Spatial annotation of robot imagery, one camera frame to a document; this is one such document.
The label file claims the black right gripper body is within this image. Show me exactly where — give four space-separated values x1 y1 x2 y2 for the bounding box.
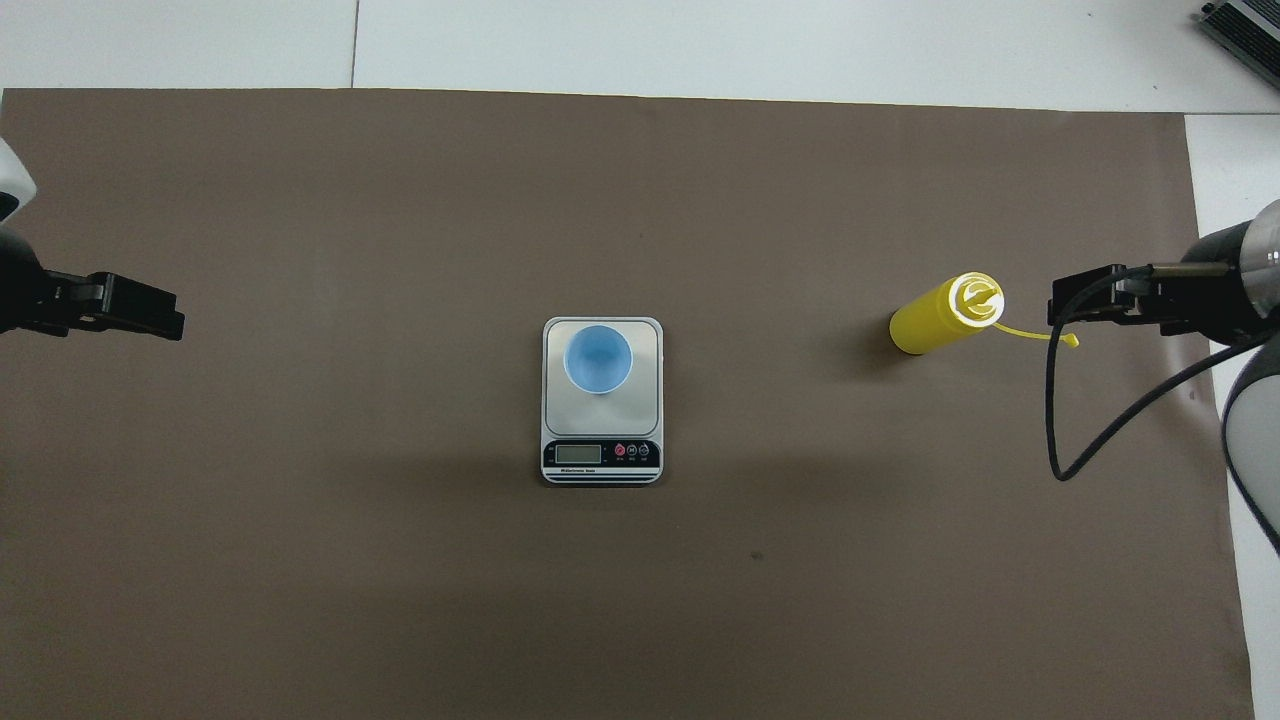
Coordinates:
1152 222 1253 344

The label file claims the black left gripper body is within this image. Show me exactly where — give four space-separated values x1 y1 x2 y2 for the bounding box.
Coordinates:
0 228 101 336

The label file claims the yellow squeeze bottle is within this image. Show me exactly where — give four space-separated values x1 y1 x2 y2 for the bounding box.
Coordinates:
889 271 1081 357

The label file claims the light blue paper cup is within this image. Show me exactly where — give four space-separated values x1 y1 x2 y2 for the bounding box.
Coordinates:
563 324 634 396

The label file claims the silver digital kitchen scale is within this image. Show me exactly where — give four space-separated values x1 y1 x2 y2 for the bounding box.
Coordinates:
541 316 664 487

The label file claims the grey finned metal device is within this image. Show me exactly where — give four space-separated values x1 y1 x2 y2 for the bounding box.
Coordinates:
1198 0 1280 93

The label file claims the brown table mat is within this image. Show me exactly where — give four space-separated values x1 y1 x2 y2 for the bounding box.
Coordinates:
0 88 1256 720

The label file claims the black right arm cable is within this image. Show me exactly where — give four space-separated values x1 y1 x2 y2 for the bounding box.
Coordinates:
1044 260 1256 483

